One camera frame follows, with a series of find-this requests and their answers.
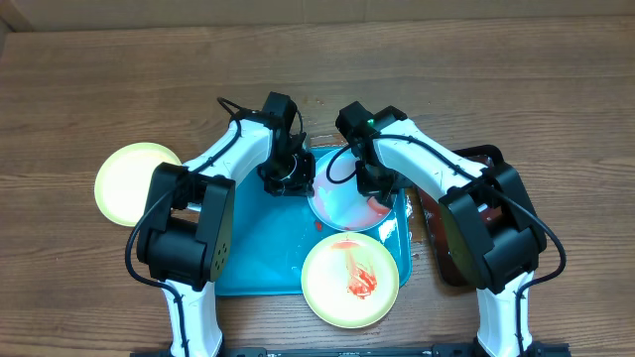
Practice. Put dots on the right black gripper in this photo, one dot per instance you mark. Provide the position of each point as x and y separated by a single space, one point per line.
375 185

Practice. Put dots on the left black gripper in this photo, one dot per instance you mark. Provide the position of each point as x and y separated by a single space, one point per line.
300 186

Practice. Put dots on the pink and green sponge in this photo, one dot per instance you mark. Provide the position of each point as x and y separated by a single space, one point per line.
377 207

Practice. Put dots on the light blue plate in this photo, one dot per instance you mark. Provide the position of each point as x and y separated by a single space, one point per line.
341 206

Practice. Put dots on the yellow plate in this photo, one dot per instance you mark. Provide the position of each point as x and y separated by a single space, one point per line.
122 182
350 280

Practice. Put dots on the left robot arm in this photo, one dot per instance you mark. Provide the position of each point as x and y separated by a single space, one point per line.
181 243

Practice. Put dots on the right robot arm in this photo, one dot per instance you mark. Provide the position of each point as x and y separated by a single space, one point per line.
488 218

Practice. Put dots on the teal plastic tray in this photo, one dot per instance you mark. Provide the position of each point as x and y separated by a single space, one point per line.
272 236

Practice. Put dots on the black water tray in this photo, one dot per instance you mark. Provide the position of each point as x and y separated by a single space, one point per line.
488 155

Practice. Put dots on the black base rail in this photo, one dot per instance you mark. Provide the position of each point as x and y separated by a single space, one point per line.
537 349

